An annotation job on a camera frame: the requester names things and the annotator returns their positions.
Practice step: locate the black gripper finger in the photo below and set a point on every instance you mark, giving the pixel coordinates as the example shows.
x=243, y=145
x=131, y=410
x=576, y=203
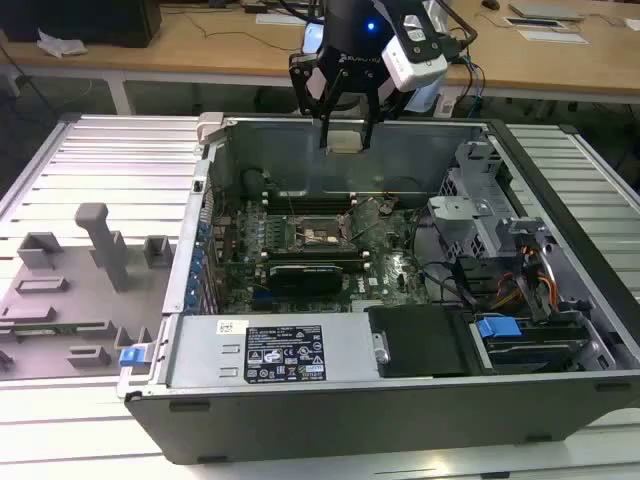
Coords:
x=371, y=110
x=302, y=80

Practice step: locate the silver square CPU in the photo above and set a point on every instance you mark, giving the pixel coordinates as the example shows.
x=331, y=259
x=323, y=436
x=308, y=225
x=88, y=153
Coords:
x=346, y=142

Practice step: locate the black RAM slot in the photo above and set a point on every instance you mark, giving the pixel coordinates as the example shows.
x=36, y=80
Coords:
x=315, y=263
x=320, y=196
x=315, y=269
x=320, y=200
x=320, y=205
x=320, y=210
x=315, y=257
x=315, y=251

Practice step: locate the CPU socket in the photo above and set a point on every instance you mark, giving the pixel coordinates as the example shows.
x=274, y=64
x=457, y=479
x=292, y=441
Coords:
x=316, y=236

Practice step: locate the blue expansion slot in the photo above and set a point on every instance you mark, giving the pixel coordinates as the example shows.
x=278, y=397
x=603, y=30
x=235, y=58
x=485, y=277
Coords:
x=264, y=299

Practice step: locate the pale blue teach pendant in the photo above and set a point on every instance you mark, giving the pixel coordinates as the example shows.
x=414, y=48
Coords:
x=425, y=100

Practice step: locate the white paper sheet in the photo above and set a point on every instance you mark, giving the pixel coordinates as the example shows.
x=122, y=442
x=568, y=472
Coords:
x=550, y=37
x=275, y=19

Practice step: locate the white tag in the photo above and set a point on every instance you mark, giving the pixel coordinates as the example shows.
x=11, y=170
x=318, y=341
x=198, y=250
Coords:
x=445, y=106

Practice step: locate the black adapter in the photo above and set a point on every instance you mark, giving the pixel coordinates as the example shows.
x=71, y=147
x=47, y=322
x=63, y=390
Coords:
x=256, y=7

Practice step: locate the round coin battery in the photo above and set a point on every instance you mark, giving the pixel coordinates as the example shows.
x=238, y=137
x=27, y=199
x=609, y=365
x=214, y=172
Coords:
x=386, y=206

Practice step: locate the long wooden desk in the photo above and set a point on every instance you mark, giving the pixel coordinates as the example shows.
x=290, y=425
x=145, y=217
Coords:
x=200, y=55

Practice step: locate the silver metal drive cage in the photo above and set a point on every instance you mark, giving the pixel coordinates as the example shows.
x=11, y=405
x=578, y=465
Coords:
x=460, y=207

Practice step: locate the black mouse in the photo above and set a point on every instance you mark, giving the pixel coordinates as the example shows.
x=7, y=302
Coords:
x=491, y=3

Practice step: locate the green motherboard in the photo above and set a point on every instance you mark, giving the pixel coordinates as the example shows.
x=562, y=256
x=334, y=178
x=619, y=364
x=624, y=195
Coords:
x=395, y=280

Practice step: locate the black graphics card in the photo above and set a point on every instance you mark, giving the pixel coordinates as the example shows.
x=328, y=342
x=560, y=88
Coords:
x=305, y=282

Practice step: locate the grey laptop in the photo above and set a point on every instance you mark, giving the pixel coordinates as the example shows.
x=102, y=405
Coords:
x=545, y=11

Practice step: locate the black plastic shroud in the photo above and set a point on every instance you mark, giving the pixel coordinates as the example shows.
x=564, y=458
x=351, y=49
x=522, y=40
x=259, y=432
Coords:
x=420, y=340

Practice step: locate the black box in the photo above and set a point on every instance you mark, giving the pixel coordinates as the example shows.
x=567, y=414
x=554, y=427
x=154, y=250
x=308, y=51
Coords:
x=75, y=20

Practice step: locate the white crumpled paper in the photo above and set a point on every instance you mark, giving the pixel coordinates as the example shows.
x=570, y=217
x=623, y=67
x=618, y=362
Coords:
x=60, y=45

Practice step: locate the hard disk in blue carrier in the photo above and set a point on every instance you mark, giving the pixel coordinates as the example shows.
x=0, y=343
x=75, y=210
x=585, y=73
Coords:
x=497, y=330

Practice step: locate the silver power supply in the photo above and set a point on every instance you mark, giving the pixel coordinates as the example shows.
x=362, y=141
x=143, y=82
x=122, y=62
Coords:
x=200, y=360

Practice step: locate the grey parts rack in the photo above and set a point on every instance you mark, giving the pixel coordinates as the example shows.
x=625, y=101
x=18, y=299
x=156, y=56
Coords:
x=75, y=300

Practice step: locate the black open PC case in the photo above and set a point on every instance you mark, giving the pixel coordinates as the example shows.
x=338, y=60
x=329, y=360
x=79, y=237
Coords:
x=350, y=430

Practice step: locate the blue case latch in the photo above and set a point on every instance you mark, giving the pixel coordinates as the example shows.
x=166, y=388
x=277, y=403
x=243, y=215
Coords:
x=131, y=356

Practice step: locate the green RAM stick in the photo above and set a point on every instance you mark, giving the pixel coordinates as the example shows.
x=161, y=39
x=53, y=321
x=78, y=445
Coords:
x=45, y=330

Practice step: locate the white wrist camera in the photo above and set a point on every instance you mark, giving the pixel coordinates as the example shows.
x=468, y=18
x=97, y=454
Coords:
x=312, y=37
x=417, y=70

